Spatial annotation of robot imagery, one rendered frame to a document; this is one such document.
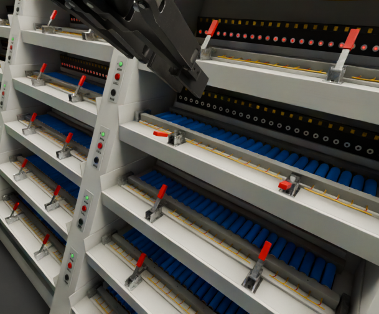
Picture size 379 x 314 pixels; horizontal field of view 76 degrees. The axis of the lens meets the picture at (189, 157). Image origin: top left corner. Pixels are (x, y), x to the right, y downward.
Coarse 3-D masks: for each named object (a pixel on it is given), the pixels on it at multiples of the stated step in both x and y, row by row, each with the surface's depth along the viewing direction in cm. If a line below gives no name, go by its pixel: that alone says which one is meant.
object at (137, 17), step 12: (84, 0) 18; (96, 0) 18; (96, 12) 19; (108, 12) 19; (132, 12) 20; (120, 24) 20; (132, 24) 20; (144, 24) 21; (144, 36) 22; (156, 36) 22; (156, 48) 23; (168, 60) 25
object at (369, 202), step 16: (176, 128) 59; (208, 144) 55; (224, 144) 52; (256, 160) 48; (272, 160) 47; (304, 176) 43; (320, 176) 43; (336, 192) 41; (352, 192) 40; (368, 208) 39
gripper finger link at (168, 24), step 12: (144, 0) 16; (168, 0) 18; (144, 12) 17; (156, 12) 17; (168, 12) 19; (156, 24) 18; (168, 24) 19; (180, 24) 20; (168, 36) 20; (180, 36) 21; (192, 36) 22; (168, 48) 22; (180, 48) 22; (192, 48) 23; (180, 60) 23
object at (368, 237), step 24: (120, 120) 64; (240, 120) 63; (144, 144) 60; (168, 144) 56; (312, 144) 54; (192, 168) 52; (216, 168) 48; (240, 168) 48; (240, 192) 46; (264, 192) 43; (288, 216) 42; (312, 216) 39; (336, 216) 37; (360, 216) 38; (336, 240) 38; (360, 240) 36
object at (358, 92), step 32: (224, 32) 66; (256, 32) 61; (288, 32) 56; (320, 32) 53; (352, 32) 39; (224, 64) 49; (256, 64) 49; (288, 64) 47; (320, 64) 44; (352, 64) 49; (256, 96) 46; (288, 96) 42; (320, 96) 39; (352, 96) 36
